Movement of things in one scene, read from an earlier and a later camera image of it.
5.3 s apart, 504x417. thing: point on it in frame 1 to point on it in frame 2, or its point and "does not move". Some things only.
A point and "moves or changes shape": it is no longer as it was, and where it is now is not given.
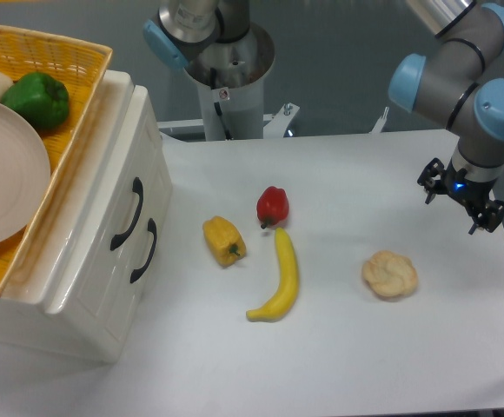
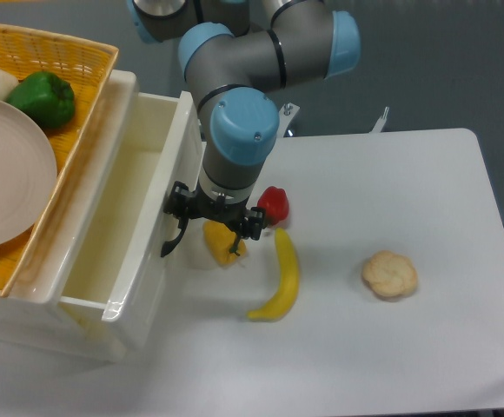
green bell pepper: x=42 y=99 does not move
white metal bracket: x=276 y=124 does not move
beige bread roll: x=389 y=274 does not move
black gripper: x=473 y=193 to x=182 y=204
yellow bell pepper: x=223 y=240 does not move
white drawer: x=123 y=221 moves or changes shape
